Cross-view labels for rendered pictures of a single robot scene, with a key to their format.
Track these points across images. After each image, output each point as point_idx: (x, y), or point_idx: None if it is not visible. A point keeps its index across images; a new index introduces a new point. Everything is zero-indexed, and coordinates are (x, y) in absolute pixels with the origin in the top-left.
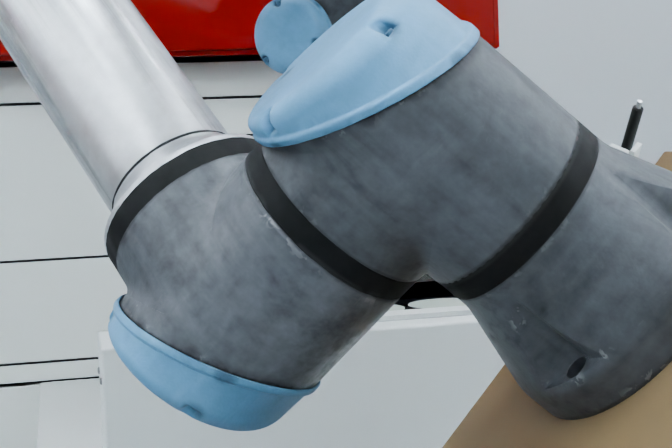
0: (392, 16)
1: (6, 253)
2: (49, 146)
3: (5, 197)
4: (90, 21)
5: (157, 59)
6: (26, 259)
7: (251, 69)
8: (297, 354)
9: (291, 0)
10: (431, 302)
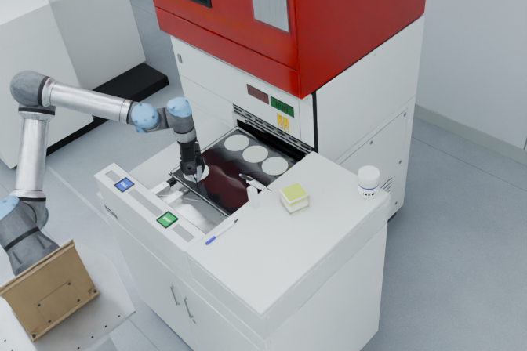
0: None
1: (201, 85)
2: (205, 63)
3: (199, 71)
4: (19, 157)
5: (23, 170)
6: (205, 88)
7: None
8: None
9: None
10: (274, 161)
